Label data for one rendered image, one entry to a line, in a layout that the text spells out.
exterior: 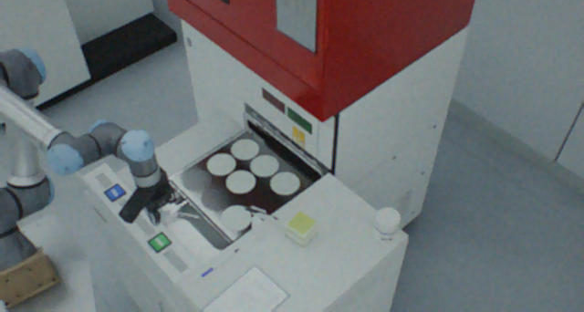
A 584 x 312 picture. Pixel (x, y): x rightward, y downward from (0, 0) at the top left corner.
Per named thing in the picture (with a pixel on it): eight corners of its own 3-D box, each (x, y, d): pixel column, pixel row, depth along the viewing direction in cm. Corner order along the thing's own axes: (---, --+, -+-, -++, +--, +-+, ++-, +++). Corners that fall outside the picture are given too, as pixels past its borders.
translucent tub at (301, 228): (299, 222, 182) (299, 208, 177) (318, 234, 179) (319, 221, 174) (284, 237, 178) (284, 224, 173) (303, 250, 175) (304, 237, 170)
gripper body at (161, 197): (177, 202, 166) (171, 175, 157) (152, 219, 162) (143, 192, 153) (161, 187, 170) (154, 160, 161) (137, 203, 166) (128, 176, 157)
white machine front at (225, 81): (196, 83, 249) (183, 3, 220) (333, 194, 208) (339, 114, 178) (191, 86, 248) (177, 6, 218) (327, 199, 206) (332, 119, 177)
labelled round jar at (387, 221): (383, 221, 182) (387, 202, 175) (401, 234, 179) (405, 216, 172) (368, 234, 179) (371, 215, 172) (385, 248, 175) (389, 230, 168)
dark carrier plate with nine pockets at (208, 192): (247, 131, 219) (247, 130, 218) (311, 184, 201) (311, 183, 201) (171, 180, 203) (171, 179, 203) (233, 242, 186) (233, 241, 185)
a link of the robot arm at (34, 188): (-5, 214, 183) (-26, 50, 159) (36, 196, 195) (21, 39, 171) (21, 229, 178) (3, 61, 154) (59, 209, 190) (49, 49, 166)
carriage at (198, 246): (161, 197, 204) (160, 192, 201) (226, 265, 185) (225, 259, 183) (142, 210, 200) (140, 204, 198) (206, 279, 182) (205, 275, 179)
